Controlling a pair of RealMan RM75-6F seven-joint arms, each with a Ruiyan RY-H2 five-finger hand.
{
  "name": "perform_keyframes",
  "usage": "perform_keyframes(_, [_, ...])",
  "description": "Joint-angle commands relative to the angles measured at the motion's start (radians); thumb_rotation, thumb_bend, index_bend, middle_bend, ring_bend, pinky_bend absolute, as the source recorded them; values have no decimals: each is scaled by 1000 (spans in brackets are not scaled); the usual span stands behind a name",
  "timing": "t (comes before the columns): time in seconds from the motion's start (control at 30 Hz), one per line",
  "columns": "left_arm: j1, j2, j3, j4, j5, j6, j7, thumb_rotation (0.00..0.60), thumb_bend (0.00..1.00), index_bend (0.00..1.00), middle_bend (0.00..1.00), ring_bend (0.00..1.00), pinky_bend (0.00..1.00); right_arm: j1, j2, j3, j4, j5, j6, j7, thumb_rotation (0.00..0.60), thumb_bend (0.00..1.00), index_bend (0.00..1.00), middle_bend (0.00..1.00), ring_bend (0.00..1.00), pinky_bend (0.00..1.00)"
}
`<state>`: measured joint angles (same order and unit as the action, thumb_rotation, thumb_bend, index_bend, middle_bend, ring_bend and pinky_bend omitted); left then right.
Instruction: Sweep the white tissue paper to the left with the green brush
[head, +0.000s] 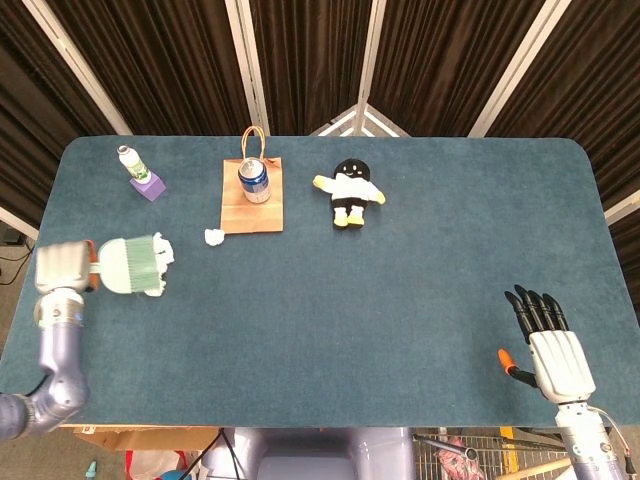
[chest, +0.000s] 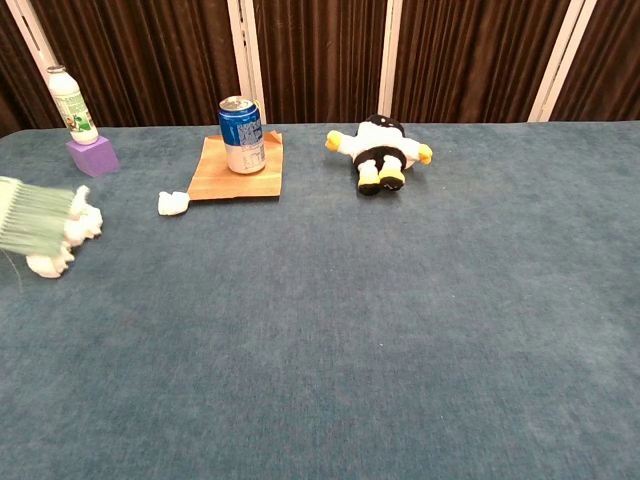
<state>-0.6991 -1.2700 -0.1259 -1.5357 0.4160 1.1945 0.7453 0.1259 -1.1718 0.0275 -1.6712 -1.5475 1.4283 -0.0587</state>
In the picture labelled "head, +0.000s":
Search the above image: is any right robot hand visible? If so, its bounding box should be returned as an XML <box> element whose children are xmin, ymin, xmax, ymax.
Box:
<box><xmin>497</xmin><ymin>284</ymin><xmax>597</xmax><ymax>404</ymax></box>

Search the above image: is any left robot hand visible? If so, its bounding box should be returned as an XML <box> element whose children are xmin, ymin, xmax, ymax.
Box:
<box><xmin>33</xmin><ymin>239</ymin><xmax>99</xmax><ymax>295</ymax></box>

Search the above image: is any mint green small broom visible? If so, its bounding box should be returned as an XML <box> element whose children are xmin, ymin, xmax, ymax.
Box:
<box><xmin>89</xmin><ymin>234</ymin><xmax>160</xmax><ymax>295</ymax></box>

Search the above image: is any dark floor equipment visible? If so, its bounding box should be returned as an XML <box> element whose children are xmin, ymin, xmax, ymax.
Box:
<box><xmin>0</xmin><ymin>223</ymin><xmax>29</xmax><ymax>247</ymax></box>

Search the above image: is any wooden stick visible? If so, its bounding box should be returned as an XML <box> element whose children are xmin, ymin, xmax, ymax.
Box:
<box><xmin>504</xmin><ymin>457</ymin><xmax>574</xmax><ymax>480</ymax></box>

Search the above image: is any purple foam block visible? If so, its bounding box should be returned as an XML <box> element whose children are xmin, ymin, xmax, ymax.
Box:
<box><xmin>128</xmin><ymin>169</ymin><xmax>167</xmax><ymax>203</ymax></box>

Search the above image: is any white bottle with green label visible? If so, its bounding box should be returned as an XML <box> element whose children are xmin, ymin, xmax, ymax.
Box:
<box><xmin>117</xmin><ymin>144</ymin><xmax>152</xmax><ymax>181</ymax></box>

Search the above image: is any red patterned cloth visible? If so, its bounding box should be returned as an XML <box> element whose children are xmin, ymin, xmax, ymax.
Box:
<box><xmin>433</xmin><ymin>434</ymin><xmax>485</xmax><ymax>480</ymax></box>

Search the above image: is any dark brown curtain panel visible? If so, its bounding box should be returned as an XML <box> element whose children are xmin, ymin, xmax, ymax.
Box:
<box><xmin>247</xmin><ymin>0</ymin><xmax>374</xmax><ymax>136</ymax></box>
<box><xmin>0</xmin><ymin>0</ymin><xmax>121</xmax><ymax>229</ymax></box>
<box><xmin>44</xmin><ymin>0</ymin><xmax>251</xmax><ymax>136</ymax></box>
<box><xmin>372</xmin><ymin>0</ymin><xmax>551</xmax><ymax>137</ymax></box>
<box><xmin>487</xmin><ymin>0</ymin><xmax>640</xmax><ymax>281</ymax></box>

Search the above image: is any blue felt table mat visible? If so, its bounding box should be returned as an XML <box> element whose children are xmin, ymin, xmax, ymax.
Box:
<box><xmin>0</xmin><ymin>135</ymin><xmax>640</xmax><ymax>430</ymax></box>

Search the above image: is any cardboard box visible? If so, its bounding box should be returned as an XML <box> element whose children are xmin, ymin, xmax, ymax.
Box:
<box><xmin>73</xmin><ymin>425</ymin><xmax>221</xmax><ymax>453</ymax></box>

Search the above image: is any brown paper bag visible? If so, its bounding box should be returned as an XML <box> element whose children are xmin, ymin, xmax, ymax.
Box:
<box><xmin>219</xmin><ymin>125</ymin><xmax>285</xmax><ymax>235</ymax></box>

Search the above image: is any blue soda can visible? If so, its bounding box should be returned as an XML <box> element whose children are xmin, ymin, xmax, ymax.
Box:
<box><xmin>237</xmin><ymin>158</ymin><xmax>272</xmax><ymax>205</ymax></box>

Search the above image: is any red and white plastic bag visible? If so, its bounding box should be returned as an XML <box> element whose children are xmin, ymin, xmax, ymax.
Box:
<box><xmin>124</xmin><ymin>448</ymin><xmax>201</xmax><ymax>480</ymax></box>

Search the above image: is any black and white plush doll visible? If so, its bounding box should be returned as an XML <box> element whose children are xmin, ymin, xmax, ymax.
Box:
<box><xmin>312</xmin><ymin>157</ymin><xmax>387</xmax><ymax>231</ymax></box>

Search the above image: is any lilac robot torso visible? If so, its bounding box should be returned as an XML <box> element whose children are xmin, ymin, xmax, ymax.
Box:
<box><xmin>202</xmin><ymin>427</ymin><xmax>416</xmax><ymax>480</ymax></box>

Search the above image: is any white partition frame post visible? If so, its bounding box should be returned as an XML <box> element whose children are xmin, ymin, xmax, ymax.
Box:
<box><xmin>352</xmin><ymin>0</ymin><xmax>387</xmax><ymax>136</ymax></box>
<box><xmin>224</xmin><ymin>0</ymin><xmax>271</xmax><ymax>136</ymax></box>
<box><xmin>468</xmin><ymin>0</ymin><xmax>571</xmax><ymax>139</ymax></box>
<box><xmin>603</xmin><ymin>192</ymin><xmax>640</xmax><ymax>225</ymax></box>
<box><xmin>22</xmin><ymin>0</ymin><xmax>132</xmax><ymax>136</ymax></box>
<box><xmin>0</xmin><ymin>206</ymin><xmax>40</xmax><ymax>241</ymax></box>

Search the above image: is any wire shopping cart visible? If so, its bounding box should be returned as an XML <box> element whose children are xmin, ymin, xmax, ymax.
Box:
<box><xmin>412</xmin><ymin>427</ymin><xmax>576</xmax><ymax>480</ymax></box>

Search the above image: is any white partition base frame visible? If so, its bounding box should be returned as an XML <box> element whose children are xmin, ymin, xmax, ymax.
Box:
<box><xmin>309</xmin><ymin>104</ymin><xmax>411</xmax><ymax>139</ymax></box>

